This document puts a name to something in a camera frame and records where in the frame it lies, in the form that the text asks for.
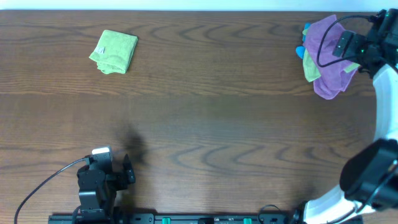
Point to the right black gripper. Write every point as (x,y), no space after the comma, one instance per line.
(362,63)

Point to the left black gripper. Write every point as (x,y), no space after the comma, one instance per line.
(116,178)

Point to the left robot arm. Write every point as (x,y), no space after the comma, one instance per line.
(96,211)

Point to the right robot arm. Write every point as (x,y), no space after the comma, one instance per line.
(368,181)

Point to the crumpled green cloth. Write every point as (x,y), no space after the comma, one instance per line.
(311,71)

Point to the blue cloth in pile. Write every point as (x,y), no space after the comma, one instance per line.
(300,50)

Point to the folded green cloth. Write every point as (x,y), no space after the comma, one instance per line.
(114,51)

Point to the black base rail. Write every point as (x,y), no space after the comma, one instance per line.
(148,218)

